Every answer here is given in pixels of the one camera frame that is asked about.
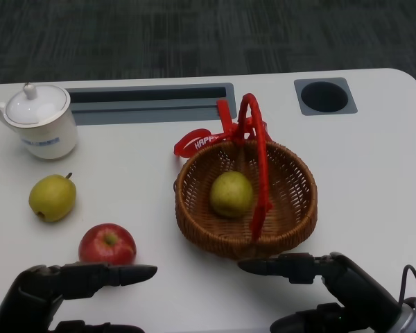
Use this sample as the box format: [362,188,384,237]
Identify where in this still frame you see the white ceramic mug lid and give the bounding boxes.
[5,83,71,126]

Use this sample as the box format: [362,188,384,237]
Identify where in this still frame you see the red apple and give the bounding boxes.
[78,223,137,266]

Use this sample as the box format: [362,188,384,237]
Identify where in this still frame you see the red printed ribbon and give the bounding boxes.
[173,99,275,159]

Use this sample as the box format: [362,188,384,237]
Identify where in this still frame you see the white ceramic mug blue print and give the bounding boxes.
[0,83,79,160]

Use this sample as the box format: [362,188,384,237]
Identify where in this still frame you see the brown wicker basket red handle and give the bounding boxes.
[174,92,318,260]

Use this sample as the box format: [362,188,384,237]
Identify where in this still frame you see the grey table cup holder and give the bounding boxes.
[293,77,358,116]

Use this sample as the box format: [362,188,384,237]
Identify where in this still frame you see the grey long table tray slot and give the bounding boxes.
[64,82,237,126]

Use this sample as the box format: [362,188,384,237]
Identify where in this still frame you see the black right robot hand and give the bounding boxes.
[237,252,405,333]

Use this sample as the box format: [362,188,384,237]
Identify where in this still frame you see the yellow-green pear with stem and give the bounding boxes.
[28,172,78,223]

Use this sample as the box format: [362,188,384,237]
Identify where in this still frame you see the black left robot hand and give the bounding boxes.
[0,262,159,333]

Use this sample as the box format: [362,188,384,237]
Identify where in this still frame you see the round yellow-green pear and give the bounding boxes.
[209,171,254,219]

